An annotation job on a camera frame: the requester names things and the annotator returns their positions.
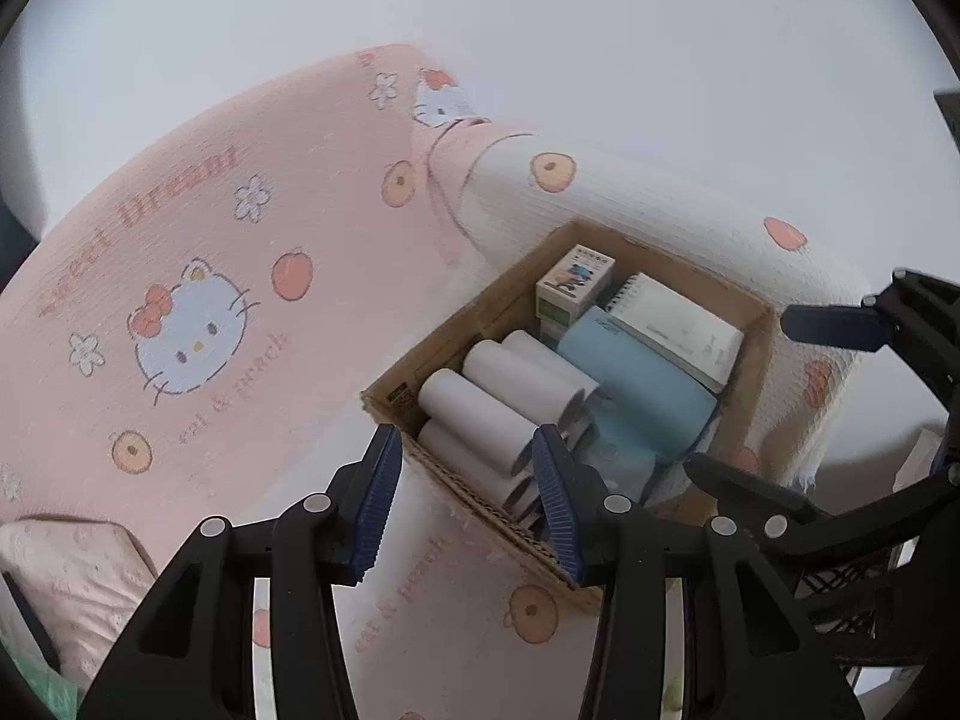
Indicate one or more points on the white spiral notebook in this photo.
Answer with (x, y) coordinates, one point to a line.
(675, 326)

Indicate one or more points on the pink cat-print blanket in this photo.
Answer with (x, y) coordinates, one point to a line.
(225, 255)

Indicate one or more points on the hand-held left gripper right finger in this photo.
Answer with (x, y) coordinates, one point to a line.
(559, 502)

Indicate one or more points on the cream printed pillow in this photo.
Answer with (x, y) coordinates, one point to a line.
(67, 585)

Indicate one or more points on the small printed white-green carton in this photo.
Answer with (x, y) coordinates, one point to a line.
(574, 274)

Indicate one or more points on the light blue packet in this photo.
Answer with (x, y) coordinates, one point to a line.
(637, 382)

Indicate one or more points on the green cloth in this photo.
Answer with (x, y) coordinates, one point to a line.
(52, 697)

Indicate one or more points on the cardboard box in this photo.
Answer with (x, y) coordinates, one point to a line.
(472, 322)

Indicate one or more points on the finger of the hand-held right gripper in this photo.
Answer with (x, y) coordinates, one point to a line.
(825, 326)
(742, 486)

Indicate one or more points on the black mesh basket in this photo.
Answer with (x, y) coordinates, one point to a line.
(840, 589)

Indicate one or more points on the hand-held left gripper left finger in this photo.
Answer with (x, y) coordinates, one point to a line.
(379, 495)

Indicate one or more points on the white paper tube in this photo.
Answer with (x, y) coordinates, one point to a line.
(517, 379)
(457, 454)
(465, 412)
(559, 364)

